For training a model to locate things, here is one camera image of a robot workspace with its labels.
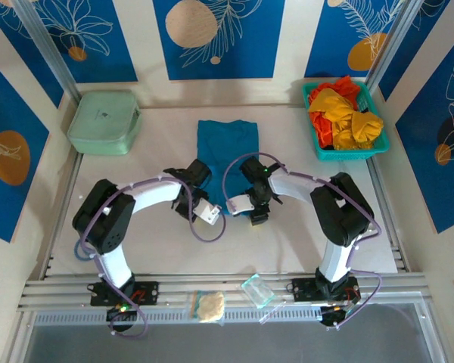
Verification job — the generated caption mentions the slotted grey cable duct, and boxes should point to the slotted grey cable duct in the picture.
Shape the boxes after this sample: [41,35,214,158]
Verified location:
[32,305,421,327]

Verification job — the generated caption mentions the plastic bag with beige contents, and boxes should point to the plastic bag with beige contents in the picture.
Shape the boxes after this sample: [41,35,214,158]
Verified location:
[184,289,228,326]

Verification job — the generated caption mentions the blue stethoscope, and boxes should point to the blue stethoscope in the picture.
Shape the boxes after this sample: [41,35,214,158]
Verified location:
[73,241,95,262]

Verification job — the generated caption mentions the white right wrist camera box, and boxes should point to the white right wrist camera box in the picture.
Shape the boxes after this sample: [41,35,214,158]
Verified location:
[225,194,253,217]

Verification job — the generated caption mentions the blue floral wall panel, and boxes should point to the blue floral wall panel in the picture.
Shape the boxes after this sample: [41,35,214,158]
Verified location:
[152,0,287,81]
[0,52,51,243]
[304,0,406,79]
[395,36,454,234]
[0,0,139,85]
[378,0,452,102]

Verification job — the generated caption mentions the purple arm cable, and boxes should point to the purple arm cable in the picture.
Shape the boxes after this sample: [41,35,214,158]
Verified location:
[78,175,228,340]
[222,152,384,330]

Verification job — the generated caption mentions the aluminium frame post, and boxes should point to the aluminium frame post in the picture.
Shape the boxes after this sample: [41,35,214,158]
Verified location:
[362,0,428,95]
[13,0,80,106]

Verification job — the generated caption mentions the black cable connector module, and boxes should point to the black cable connector module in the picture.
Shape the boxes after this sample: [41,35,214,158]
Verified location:
[105,304,140,330]
[319,304,352,329]

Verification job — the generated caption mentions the aluminium frame rail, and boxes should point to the aluminium frame rail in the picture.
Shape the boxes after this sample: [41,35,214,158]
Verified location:
[17,271,429,314]

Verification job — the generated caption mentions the clear empty plastic bag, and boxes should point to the clear empty plastic bag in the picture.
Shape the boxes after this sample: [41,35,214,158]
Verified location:
[256,300,288,326]

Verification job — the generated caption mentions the teal plastic basket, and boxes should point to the teal plastic basket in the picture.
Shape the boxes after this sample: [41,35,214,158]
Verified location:
[301,81,390,163]

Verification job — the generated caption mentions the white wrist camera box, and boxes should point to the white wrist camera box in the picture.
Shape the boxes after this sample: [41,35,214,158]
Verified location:
[194,199,223,227]
[225,194,253,217]

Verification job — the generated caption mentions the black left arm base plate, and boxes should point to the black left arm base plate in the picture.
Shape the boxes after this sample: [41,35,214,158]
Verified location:
[89,280,160,306]

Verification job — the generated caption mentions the mint green zip case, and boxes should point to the mint green zip case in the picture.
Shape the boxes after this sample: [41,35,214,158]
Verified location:
[67,90,143,156]

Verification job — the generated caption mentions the yellow t-shirt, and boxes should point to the yellow t-shirt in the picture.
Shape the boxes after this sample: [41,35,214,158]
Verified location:
[308,88,385,151]

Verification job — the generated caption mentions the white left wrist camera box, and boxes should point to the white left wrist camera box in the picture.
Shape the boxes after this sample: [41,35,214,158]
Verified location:
[194,199,223,227]

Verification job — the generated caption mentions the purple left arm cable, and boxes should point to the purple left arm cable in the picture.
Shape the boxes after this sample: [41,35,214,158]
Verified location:
[78,175,228,340]

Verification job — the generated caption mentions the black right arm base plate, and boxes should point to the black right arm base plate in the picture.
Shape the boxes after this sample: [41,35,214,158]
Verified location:
[291,278,360,303]

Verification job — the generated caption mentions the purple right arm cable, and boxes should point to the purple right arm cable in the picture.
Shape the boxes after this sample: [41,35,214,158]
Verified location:
[222,152,384,330]

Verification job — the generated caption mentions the blue t-shirt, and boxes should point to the blue t-shirt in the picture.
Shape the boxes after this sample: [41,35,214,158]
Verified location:
[196,119,260,219]

